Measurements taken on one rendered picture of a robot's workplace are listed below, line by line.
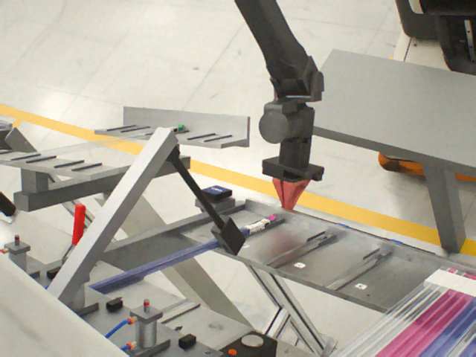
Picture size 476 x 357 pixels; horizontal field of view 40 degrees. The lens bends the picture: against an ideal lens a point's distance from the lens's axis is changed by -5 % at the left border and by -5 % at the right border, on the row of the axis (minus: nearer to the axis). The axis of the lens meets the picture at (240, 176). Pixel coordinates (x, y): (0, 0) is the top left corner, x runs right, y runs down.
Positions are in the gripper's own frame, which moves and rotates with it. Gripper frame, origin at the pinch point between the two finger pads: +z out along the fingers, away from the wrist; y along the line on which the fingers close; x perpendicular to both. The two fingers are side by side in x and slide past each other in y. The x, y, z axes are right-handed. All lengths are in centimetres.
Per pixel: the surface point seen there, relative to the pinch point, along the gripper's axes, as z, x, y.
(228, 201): -1.2, -8.0, -8.0
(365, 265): 1.4, -9.7, 22.0
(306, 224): 0.6, -2.7, 5.8
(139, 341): -5, -62, 23
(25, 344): -30, -95, 50
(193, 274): 24.7, 7.2, -27.7
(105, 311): -4, -58, 14
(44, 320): -30, -94, 50
